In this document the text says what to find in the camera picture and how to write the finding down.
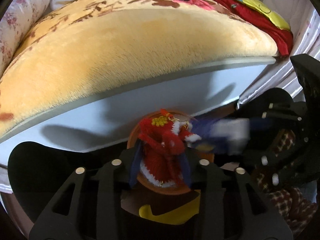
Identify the red knitted ornament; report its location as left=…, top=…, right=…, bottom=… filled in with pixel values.
left=138, top=109, right=201, bottom=188

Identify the plaid sleeve forearm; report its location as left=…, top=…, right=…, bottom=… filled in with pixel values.
left=253, top=130, right=318, bottom=239

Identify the orange trash bin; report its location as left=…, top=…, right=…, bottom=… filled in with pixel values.
left=127, top=109, right=201, bottom=196

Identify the red cloth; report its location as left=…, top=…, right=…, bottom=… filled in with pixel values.
left=214, top=0, right=293, bottom=56

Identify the yellow cartoon pillow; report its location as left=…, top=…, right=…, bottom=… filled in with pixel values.
left=237, top=0, right=291, bottom=31

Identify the white sheer curtain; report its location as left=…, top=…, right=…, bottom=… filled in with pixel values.
left=32, top=0, right=320, bottom=106

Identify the yellow floral plush blanket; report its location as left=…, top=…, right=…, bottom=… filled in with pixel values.
left=1, top=0, right=279, bottom=135

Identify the floral rolled quilt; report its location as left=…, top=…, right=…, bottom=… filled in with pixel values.
left=1, top=0, right=50, bottom=74

